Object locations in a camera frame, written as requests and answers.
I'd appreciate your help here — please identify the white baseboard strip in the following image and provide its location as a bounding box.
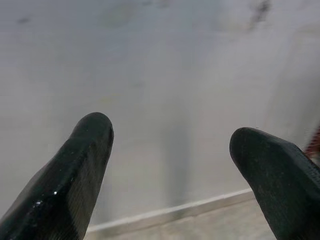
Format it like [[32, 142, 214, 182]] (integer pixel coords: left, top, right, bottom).
[[86, 188, 254, 234]]

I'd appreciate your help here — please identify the red brick wall edge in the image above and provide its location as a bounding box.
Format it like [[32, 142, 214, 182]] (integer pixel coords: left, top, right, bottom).
[[303, 124, 320, 162]]

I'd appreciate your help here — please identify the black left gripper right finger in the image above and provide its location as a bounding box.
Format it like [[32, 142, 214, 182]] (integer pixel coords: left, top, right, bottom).
[[229, 126, 320, 240]]

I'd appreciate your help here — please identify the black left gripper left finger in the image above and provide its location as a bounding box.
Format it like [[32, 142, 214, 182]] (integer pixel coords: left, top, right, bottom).
[[0, 111, 115, 240]]

